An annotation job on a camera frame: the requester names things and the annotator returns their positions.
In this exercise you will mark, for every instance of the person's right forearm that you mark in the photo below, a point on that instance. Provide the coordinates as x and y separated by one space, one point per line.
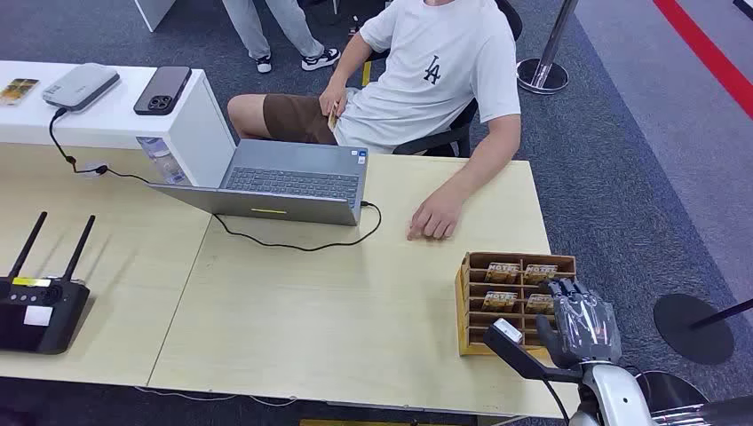
353 62

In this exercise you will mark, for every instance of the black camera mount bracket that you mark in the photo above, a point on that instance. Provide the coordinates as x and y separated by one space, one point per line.
517 358

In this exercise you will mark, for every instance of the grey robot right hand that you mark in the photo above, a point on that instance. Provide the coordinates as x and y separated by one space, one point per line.
585 329

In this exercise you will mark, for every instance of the white cabinet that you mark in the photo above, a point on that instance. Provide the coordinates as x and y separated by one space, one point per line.
152 12

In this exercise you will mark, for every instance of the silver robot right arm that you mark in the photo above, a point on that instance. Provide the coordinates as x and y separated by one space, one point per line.
612 394

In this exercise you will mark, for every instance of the white desk riser shelf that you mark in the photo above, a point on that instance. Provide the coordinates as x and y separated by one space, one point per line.
112 123

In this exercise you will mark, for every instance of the wooden card holder box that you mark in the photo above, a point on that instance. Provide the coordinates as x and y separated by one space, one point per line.
470 329

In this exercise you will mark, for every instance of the seated person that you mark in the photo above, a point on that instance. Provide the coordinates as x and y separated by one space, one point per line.
435 70

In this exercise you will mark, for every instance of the person's right hand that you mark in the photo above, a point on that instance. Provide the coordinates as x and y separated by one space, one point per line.
332 97

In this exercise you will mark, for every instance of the person's left forearm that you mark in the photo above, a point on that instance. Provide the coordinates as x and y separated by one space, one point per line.
488 153

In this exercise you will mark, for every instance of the black office chair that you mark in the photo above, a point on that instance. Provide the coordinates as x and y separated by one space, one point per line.
435 141

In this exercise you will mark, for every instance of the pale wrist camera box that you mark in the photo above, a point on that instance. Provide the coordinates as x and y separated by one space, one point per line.
508 330

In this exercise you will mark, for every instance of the black router with antennas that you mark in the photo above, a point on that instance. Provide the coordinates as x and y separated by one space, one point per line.
41 329

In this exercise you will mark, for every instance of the black stanchion base with pole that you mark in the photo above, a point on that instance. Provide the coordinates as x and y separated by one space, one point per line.
688 335
670 391

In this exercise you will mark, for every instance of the grey laptop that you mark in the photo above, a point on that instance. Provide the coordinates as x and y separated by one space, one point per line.
282 206

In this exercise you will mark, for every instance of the standing person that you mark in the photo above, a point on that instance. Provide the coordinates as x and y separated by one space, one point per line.
250 29

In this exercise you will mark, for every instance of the grey card reader device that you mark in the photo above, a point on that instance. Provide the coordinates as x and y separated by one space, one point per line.
79 85

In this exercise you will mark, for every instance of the person's left hand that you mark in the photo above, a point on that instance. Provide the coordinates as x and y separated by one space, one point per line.
438 214

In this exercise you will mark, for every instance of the black smartphone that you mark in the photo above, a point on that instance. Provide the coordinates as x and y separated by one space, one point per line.
162 88

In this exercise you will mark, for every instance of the clear water bottle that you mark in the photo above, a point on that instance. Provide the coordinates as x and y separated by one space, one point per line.
162 159

